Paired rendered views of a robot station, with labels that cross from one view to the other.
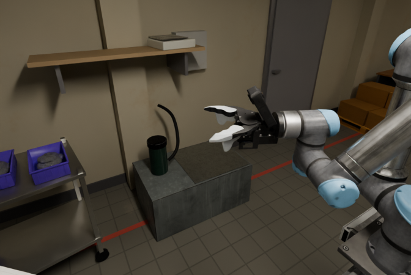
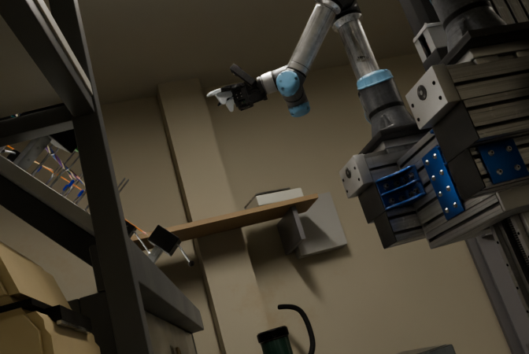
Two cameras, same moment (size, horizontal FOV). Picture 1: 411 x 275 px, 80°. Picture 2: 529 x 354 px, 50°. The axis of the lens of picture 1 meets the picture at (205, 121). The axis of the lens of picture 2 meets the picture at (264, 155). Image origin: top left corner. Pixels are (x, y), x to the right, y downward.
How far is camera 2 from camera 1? 1.83 m
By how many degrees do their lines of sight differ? 46
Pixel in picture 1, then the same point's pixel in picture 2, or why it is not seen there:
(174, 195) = not seen: outside the picture
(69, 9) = (152, 205)
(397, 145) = (304, 39)
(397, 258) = (375, 122)
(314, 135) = not seen: hidden behind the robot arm
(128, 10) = (216, 186)
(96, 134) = not seen: outside the picture
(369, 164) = (294, 57)
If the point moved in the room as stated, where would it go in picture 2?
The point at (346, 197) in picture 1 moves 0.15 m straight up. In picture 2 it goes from (286, 78) to (273, 39)
